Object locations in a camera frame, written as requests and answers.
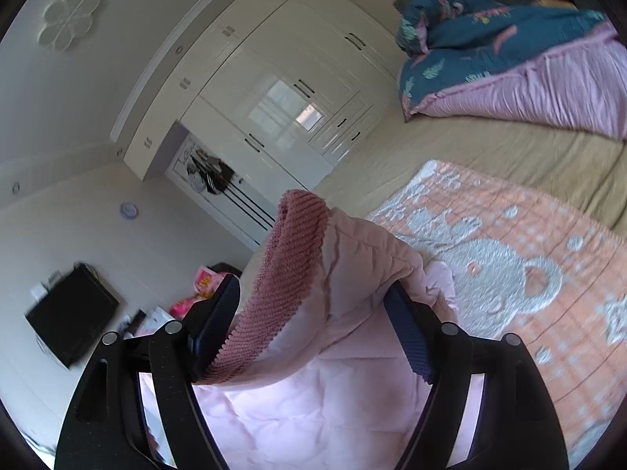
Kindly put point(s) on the bed with beige sheet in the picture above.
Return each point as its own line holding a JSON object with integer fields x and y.
{"x": 490, "y": 147}

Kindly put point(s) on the white wall socket box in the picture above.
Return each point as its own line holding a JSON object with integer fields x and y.
{"x": 39, "y": 290}

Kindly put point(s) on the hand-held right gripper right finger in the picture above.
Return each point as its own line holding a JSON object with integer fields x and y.
{"x": 411, "y": 338}

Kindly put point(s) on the pink quilted jacket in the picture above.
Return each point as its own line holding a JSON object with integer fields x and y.
{"x": 343, "y": 264}

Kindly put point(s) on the flower-shaped ceiling lamp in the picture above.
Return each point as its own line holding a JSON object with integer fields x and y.
{"x": 66, "y": 19}

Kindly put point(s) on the orange patterned blanket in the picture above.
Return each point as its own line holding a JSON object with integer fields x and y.
{"x": 539, "y": 235}

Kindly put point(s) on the black wall television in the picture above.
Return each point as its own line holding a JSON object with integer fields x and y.
{"x": 73, "y": 313}

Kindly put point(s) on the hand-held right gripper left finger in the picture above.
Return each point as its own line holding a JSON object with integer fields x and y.
{"x": 218, "y": 323}

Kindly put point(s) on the white wardrobe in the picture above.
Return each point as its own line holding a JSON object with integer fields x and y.
{"x": 274, "y": 58}

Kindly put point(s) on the teal floral quilt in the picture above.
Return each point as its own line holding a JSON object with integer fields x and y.
{"x": 465, "y": 34}

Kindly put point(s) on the round wall fixture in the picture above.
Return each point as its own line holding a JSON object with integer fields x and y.
{"x": 129, "y": 209}

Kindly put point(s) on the hanging dark clothes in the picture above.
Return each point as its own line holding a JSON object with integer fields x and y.
{"x": 213, "y": 174}

